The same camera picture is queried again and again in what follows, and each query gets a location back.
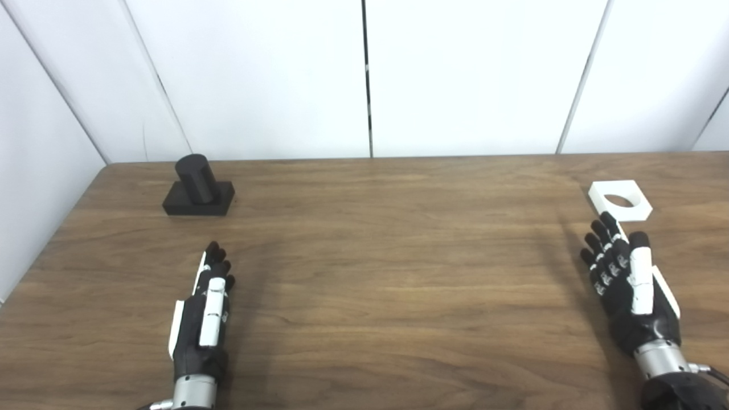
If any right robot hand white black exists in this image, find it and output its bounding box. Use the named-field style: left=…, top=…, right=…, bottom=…
left=580, top=212, right=693, bottom=381

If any white square piece with hole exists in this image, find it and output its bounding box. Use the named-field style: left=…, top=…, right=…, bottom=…
left=588, top=180, right=653, bottom=223

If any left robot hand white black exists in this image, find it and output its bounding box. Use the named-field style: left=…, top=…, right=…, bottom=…
left=168, top=241, right=236, bottom=410

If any black peg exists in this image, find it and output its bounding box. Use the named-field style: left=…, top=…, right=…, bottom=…
left=162, top=154, right=236, bottom=216

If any thick black right wrist cable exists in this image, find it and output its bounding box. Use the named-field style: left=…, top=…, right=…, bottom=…
left=689, top=363, right=729, bottom=389

